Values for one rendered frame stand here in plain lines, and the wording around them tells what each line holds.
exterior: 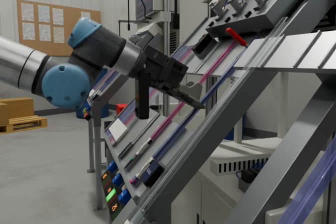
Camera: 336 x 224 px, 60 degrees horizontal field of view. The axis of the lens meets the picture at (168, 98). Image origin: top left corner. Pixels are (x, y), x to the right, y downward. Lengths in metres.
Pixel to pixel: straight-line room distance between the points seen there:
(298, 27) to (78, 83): 0.54
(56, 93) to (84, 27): 0.19
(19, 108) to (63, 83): 4.77
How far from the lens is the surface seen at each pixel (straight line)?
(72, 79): 0.51
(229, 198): 0.96
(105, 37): 0.65
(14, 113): 5.26
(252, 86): 0.71
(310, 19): 0.82
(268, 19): 0.79
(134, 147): 0.93
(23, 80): 0.54
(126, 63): 0.66
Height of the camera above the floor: 1.03
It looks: 7 degrees down
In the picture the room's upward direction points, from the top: straight up
